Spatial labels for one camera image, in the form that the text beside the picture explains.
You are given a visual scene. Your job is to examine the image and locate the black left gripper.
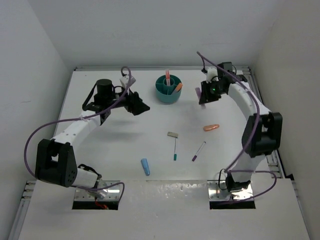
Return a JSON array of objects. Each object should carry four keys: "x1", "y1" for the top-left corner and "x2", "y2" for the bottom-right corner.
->
[{"x1": 106, "y1": 83, "x2": 150, "y2": 115}]

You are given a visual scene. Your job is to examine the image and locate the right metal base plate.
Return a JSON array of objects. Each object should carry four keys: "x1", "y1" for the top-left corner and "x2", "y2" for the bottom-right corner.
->
[{"x1": 207, "y1": 180, "x2": 253, "y2": 202}]

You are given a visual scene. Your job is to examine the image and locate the purple capped white pen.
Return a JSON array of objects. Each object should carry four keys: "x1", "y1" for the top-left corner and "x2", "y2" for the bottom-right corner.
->
[{"x1": 191, "y1": 141, "x2": 206, "y2": 162}]

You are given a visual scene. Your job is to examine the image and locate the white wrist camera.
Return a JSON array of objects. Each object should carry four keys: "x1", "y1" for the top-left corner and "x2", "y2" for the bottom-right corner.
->
[
  {"x1": 119, "y1": 75, "x2": 136, "y2": 88},
  {"x1": 201, "y1": 67, "x2": 219, "y2": 83}
]

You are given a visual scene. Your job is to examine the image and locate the metal base plate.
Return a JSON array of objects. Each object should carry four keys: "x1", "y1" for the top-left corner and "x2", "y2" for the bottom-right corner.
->
[
  {"x1": 74, "y1": 184, "x2": 122, "y2": 202},
  {"x1": 207, "y1": 180, "x2": 253, "y2": 202}
]

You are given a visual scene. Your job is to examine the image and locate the teal capped white pen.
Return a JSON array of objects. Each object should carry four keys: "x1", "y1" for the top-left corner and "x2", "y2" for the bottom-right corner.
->
[{"x1": 173, "y1": 137, "x2": 178, "y2": 161}]

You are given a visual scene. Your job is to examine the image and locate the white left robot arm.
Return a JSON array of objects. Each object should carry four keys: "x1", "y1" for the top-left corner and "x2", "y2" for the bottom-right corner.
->
[{"x1": 35, "y1": 75, "x2": 150, "y2": 189}]

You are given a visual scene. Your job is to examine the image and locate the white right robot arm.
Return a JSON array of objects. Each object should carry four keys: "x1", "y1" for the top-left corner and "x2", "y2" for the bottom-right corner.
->
[{"x1": 199, "y1": 62, "x2": 283, "y2": 192}]

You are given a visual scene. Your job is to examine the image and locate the teal round pen holder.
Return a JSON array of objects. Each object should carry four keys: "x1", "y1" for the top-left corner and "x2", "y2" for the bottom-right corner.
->
[{"x1": 155, "y1": 75, "x2": 182, "y2": 104}]

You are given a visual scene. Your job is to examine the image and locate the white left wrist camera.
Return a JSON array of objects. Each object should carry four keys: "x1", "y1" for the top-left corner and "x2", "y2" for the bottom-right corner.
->
[{"x1": 119, "y1": 75, "x2": 136, "y2": 88}]

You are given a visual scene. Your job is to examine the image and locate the orange highlighter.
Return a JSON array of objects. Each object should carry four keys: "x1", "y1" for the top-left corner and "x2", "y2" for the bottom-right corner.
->
[{"x1": 203, "y1": 124, "x2": 220, "y2": 132}]

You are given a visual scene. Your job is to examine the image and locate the small grey eraser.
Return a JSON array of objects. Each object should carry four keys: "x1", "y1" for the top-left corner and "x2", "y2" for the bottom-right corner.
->
[{"x1": 167, "y1": 131, "x2": 179, "y2": 138}]

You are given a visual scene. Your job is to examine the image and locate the blue highlighter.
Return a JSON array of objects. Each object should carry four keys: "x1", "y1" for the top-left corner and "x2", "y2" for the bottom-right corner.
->
[{"x1": 140, "y1": 158, "x2": 151, "y2": 176}]

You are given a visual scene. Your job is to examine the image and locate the pink highlighter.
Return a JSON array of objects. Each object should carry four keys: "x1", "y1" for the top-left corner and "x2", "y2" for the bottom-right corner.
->
[{"x1": 195, "y1": 87, "x2": 206, "y2": 109}]

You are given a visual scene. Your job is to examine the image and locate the orange capped grey marker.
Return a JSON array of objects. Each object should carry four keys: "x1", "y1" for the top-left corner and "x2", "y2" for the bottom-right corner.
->
[{"x1": 171, "y1": 82, "x2": 183, "y2": 95}]

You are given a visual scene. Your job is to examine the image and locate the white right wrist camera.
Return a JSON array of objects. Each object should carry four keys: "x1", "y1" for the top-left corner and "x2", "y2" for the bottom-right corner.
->
[{"x1": 201, "y1": 67, "x2": 219, "y2": 83}]

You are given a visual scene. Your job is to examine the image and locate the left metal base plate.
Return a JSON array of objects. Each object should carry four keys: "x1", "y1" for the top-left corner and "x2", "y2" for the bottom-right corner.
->
[{"x1": 74, "y1": 184, "x2": 122, "y2": 202}]

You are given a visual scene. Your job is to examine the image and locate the aluminium frame rail left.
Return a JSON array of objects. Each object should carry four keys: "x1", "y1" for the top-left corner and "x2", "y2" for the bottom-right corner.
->
[{"x1": 8, "y1": 180, "x2": 36, "y2": 240}]

